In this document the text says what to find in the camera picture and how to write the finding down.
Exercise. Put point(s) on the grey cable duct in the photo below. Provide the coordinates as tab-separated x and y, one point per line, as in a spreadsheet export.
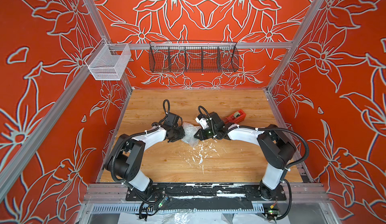
133	208

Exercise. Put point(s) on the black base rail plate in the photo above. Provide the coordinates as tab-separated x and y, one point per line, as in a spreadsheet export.
248	191

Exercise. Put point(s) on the clear plastic bin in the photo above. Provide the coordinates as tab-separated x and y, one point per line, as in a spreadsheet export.
108	62

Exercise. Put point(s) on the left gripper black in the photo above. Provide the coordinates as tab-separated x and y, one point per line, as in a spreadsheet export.
181	135

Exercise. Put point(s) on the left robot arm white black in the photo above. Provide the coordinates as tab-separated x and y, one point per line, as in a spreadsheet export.
125	159

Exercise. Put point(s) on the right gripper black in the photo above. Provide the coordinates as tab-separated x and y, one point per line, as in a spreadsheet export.
203	134

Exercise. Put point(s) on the clear bubble wrap sheet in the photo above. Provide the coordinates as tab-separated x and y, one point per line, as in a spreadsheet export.
190	131

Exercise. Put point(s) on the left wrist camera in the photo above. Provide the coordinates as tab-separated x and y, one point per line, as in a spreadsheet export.
173	120

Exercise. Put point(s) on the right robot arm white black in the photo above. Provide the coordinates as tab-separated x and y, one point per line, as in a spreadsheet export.
276	147

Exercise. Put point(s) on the black wire basket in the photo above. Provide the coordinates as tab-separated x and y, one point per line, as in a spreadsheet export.
184	56

